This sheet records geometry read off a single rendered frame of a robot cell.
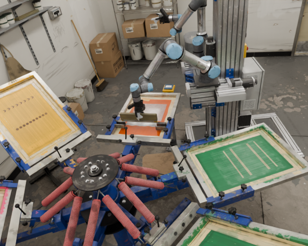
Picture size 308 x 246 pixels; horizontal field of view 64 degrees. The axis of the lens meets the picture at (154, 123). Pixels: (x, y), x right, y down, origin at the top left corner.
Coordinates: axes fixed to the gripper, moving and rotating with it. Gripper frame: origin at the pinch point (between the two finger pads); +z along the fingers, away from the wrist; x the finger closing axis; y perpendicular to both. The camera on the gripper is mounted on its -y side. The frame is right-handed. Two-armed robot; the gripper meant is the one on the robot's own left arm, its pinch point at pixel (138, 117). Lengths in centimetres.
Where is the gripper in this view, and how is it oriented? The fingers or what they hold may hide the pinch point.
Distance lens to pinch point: 233.3
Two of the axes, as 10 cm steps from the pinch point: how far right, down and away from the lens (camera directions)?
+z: 1.4, 7.8, 6.1
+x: 2.4, -6.2, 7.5
